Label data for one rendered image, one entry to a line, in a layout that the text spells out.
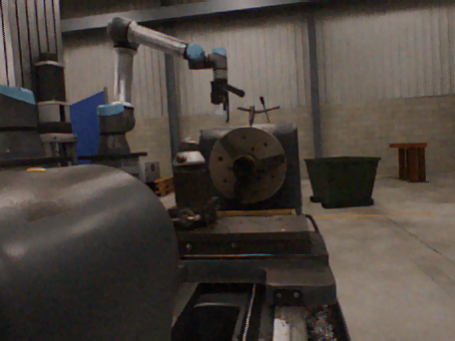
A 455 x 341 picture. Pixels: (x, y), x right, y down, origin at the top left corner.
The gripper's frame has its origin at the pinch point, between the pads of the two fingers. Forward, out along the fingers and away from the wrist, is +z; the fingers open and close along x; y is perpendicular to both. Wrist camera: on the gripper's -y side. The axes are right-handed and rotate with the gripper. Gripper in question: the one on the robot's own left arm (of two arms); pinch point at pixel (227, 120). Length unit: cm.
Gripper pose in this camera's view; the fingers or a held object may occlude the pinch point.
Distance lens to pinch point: 166.5
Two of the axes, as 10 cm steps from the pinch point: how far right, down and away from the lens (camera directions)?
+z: 0.6, 10.0, 0.5
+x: -1.5, 0.6, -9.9
